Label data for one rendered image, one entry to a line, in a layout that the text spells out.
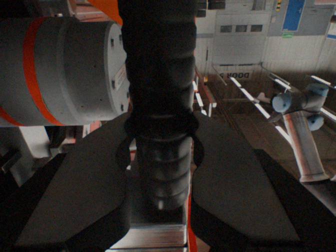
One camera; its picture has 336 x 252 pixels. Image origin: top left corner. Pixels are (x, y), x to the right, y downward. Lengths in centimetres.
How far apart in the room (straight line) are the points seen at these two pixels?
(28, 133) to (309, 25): 1560
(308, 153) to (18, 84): 89
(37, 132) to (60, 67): 17
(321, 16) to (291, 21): 171
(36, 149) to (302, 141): 85
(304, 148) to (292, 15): 1426
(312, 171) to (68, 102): 85
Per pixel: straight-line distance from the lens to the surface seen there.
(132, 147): 39
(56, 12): 57
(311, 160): 93
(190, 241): 305
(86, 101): 25
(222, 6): 884
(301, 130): 93
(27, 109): 28
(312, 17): 1573
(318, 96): 102
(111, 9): 72
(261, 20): 1431
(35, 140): 39
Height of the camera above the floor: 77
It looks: 30 degrees up
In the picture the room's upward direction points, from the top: 179 degrees clockwise
